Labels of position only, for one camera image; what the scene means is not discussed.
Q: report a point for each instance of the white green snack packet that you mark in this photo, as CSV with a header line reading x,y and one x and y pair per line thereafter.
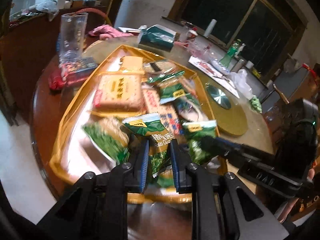
x,y
105,140

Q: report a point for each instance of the green pea snack packet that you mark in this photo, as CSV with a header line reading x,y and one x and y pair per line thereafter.
x,y
157,140
200,130
175,93

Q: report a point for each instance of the green tissue box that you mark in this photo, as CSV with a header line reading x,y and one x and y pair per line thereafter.
x,y
157,40

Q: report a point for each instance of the person's right hand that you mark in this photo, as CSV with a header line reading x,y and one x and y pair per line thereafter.
x,y
287,211

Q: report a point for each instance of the clear plastic bag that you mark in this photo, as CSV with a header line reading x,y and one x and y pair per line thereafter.
x,y
241,82

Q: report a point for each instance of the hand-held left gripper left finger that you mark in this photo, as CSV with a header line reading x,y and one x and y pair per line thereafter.
x,y
145,166

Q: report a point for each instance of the dark printed packet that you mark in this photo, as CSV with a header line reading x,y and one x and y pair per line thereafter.
x,y
80,66

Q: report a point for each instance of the printed paper sheet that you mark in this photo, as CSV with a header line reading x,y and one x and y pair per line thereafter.
x,y
205,66

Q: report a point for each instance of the silver metal disc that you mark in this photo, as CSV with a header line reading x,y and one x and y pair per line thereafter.
x,y
218,97

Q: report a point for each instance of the green plastic bottle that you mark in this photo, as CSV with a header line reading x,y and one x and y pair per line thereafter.
x,y
231,52

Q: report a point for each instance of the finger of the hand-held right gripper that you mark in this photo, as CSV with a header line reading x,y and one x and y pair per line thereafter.
x,y
225,144

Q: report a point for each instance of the yellow taped cardboard box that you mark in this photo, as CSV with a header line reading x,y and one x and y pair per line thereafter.
x,y
75,110

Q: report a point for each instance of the large orange cracker pack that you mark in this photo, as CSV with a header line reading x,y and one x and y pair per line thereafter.
x,y
117,92

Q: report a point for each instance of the grey refrigerator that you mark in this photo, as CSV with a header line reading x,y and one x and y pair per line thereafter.
x,y
295,82

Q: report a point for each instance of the dark wooden cabinet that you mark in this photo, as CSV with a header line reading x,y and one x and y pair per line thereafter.
x,y
25,55

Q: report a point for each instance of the round biscuit green packet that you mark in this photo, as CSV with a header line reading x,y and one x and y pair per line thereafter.
x,y
162,67

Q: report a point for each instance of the red packet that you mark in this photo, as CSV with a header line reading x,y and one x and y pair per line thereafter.
x,y
57,80

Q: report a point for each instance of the blue white plate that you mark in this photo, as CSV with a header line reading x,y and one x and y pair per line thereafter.
x,y
220,66

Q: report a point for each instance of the white paper towel roll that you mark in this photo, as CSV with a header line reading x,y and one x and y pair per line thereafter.
x,y
210,27

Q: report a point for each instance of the dark window wooden frame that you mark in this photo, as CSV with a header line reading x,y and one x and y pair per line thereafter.
x,y
225,2

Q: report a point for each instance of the yellow snack packet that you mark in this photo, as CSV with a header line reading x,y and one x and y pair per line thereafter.
x,y
131,63

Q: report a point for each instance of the white cup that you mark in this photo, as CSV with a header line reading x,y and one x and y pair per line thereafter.
x,y
249,65

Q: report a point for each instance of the golden glitter turntable mat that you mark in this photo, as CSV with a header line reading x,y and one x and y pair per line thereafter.
x,y
232,122

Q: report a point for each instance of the red orange biscuit pack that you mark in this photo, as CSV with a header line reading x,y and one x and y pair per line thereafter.
x,y
170,120

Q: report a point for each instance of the clear plastic tub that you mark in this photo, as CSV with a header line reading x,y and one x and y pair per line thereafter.
x,y
197,48

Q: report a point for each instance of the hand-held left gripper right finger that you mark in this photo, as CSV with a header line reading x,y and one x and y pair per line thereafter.
x,y
173,166

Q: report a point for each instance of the white spray bottle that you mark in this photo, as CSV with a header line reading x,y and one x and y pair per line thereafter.
x,y
242,48

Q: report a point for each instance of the wooden chair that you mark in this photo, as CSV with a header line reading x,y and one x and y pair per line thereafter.
x,y
281,93

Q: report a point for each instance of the pink cloth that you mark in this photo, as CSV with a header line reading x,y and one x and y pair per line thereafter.
x,y
105,31

